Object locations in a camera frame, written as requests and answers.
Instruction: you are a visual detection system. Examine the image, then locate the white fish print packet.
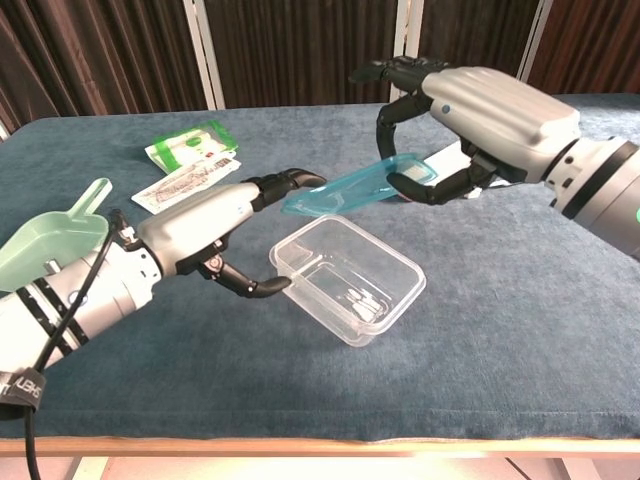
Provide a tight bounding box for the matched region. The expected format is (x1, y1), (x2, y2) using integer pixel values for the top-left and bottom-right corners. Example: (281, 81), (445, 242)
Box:
(130, 155), (243, 218)

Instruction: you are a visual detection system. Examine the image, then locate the black velcro cable strap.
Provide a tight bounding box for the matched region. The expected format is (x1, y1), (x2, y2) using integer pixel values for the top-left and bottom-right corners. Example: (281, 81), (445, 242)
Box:
(0, 366), (49, 422)

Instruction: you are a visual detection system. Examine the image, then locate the white toothbrush travel case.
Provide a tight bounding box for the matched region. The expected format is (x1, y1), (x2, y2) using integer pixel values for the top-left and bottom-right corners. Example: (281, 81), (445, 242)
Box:
(423, 141), (474, 177)

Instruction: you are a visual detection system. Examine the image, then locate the clear plastic food container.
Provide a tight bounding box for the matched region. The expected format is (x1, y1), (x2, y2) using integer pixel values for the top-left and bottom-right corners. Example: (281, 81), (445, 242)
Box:
(268, 213), (428, 348)

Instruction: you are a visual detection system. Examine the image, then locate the blue velvet table cloth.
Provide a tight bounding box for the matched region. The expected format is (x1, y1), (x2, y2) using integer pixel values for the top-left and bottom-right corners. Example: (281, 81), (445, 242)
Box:
(0, 92), (640, 444)

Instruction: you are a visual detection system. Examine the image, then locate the blue container lid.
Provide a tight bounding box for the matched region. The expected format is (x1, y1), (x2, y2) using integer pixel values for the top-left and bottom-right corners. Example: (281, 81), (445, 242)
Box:
(280, 152), (442, 218)

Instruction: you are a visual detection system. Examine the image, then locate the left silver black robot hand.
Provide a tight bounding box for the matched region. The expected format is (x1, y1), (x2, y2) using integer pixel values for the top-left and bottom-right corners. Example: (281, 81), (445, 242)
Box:
(137, 168), (329, 300)

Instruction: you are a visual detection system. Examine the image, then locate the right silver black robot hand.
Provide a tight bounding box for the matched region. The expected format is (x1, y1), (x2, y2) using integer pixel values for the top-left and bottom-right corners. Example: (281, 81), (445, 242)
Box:
(348, 56), (583, 206)

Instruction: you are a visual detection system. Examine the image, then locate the brown pleated screen panel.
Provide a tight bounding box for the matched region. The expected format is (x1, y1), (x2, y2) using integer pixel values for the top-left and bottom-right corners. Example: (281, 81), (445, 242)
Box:
(0, 0), (210, 135)
(203, 0), (401, 109)
(412, 0), (544, 84)
(522, 0), (640, 97)

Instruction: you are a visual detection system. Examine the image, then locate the mint green plastic dustpan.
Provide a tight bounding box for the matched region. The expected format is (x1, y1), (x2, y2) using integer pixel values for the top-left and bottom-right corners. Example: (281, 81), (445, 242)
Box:
(0, 177), (114, 293)

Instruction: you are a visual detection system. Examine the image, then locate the green white snack packet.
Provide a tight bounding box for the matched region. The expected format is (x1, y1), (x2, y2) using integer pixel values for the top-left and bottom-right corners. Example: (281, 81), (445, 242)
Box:
(144, 119), (240, 176)

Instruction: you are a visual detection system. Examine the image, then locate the white screen frame post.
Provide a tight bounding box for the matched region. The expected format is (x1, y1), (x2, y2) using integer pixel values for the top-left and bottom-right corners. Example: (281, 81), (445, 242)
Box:
(389, 0), (427, 104)
(181, 0), (227, 112)
(509, 0), (557, 96)

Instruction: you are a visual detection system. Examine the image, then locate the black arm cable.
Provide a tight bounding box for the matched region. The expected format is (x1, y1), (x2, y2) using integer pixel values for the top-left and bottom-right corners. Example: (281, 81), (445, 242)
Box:
(23, 208), (127, 480)

